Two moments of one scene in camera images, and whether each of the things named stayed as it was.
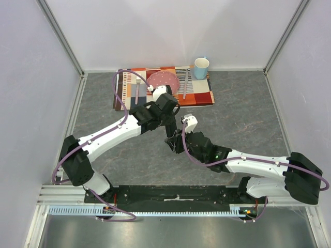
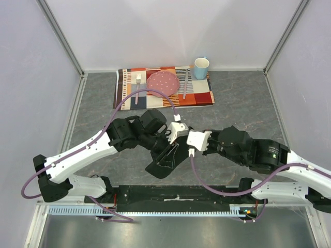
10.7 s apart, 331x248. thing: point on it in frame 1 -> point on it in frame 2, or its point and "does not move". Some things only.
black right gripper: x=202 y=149 -> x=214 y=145
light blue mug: x=201 y=66 does not move
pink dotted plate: x=164 y=78 does not move
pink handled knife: x=185 y=83 does not move
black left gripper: x=171 y=121 -> x=170 y=148
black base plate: x=169 y=198 does not move
